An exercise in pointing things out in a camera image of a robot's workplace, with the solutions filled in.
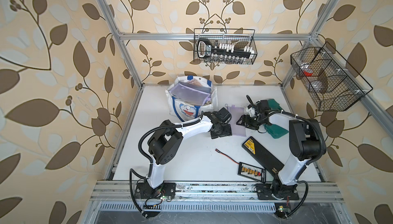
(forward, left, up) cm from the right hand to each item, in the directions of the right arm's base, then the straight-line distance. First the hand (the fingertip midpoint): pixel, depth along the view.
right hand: (241, 124), depth 97 cm
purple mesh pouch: (+13, +31, +18) cm, 38 cm away
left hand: (-8, +12, +5) cm, 15 cm away
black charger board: (-28, 0, 0) cm, 28 cm away
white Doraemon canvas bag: (+5, +35, +11) cm, 37 cm away
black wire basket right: (+2, -39, +32) cm, 50 cm away
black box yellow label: (-20, -8, -1) cm, 21 cm away
